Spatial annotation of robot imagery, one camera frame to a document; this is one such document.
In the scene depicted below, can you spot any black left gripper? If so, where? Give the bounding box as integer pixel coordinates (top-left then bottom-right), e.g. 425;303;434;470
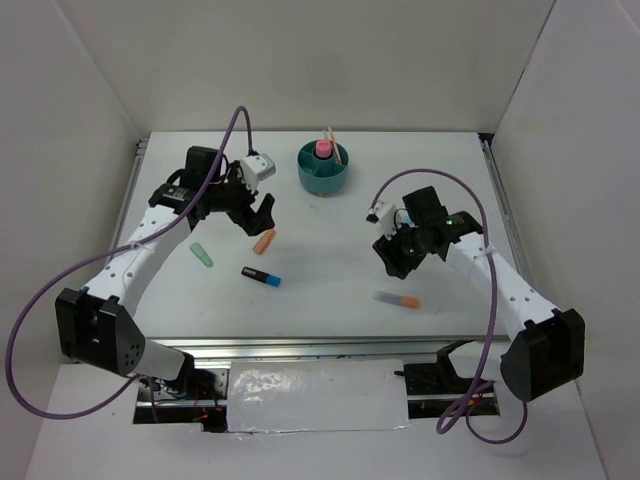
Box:
206;161;275;236

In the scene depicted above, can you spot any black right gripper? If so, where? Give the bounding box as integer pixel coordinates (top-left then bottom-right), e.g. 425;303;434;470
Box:
373;217;428;280

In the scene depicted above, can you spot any grey orange highlighter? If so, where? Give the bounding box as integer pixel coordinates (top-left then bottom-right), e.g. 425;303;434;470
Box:
372;291;421;309

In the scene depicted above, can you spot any pink capped marker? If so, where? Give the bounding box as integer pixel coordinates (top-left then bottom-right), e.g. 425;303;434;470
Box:
314;140;333;160

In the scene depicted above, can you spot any thin yellow pen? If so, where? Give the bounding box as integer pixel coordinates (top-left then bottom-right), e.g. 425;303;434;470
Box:
323;127;339;157

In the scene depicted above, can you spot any thin orange pen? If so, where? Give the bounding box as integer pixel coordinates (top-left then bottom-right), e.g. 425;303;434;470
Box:
327;127;343;165

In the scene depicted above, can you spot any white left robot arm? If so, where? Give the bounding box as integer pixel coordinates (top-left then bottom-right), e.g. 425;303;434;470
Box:
55;146;276;399

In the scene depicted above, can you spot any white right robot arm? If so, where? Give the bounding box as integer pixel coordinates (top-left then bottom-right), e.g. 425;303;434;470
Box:
366;187;586;402

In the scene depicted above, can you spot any blue capped clear highlighter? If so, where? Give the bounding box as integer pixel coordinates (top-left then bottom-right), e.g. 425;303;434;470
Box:
401;212;414;225

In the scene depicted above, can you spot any black blue highlighter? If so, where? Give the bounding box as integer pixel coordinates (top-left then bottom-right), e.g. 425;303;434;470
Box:
241;266;281;287

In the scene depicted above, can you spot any green highlighter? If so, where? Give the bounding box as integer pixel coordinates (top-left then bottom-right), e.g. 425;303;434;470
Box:
189;242;214;268

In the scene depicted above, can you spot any teal round organizer container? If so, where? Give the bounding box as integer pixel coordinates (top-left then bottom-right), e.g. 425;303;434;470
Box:
297;141;350;196

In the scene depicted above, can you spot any white foil cover plate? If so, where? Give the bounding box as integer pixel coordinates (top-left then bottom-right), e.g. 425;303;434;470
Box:
226;359;410;433

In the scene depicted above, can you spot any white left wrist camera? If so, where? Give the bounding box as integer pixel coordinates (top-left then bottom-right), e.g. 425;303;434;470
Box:
240;154;276;193

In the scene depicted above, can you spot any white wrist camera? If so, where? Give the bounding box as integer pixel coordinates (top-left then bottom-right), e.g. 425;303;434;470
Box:
366;201;397;239
240;154;276;193

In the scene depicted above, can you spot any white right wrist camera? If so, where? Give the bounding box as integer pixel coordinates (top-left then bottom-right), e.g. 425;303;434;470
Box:
366;201;397;239

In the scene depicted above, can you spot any aluminium rail frame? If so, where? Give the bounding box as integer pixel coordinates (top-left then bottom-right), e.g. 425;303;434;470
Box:
135;131;512;358

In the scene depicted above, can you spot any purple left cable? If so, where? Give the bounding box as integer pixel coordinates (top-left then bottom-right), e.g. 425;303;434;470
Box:
7;105;259;420

